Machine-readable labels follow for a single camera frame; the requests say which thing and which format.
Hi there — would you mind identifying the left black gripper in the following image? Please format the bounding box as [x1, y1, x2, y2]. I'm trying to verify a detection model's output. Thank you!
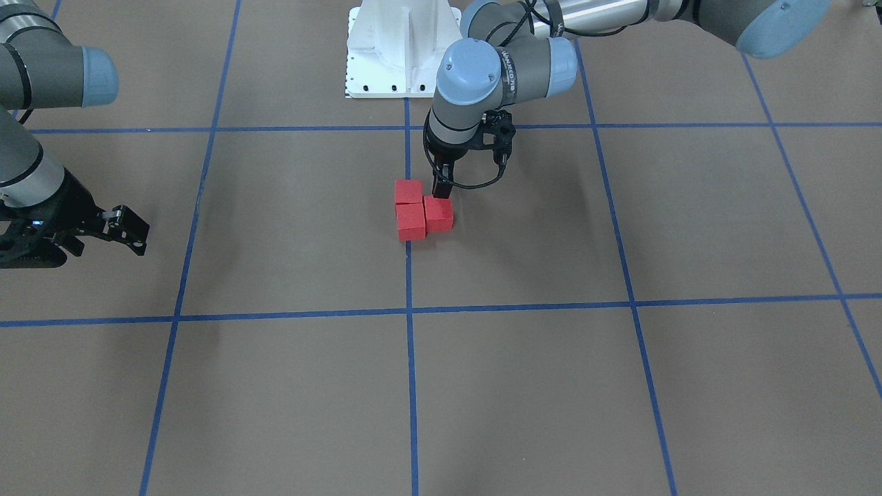
[423, 121, 476, 200]

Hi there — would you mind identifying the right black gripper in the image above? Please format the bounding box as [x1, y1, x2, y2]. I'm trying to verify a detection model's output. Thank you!
[2, 172, 150, 256]

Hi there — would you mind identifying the red block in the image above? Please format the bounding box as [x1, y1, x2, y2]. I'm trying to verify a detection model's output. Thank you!
[423, 195, 455, 233]
[395, 202, 427, 242]
[393, 179, 423, 206]

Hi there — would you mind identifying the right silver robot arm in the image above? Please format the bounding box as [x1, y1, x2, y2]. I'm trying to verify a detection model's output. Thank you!
[1, 1, 150, 269]

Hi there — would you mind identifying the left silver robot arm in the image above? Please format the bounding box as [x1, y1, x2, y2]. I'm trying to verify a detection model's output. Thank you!
[423, 1, 830, 198]

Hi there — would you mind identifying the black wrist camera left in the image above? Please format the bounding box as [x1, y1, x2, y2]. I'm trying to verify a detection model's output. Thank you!
[479, 110, 516, 167]

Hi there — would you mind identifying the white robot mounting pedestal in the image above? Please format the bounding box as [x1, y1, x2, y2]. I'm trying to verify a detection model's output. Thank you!
[345, 1, 461, 99]

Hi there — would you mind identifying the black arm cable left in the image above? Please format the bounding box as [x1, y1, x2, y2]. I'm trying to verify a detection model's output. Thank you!
[422, 0, 552, 190]

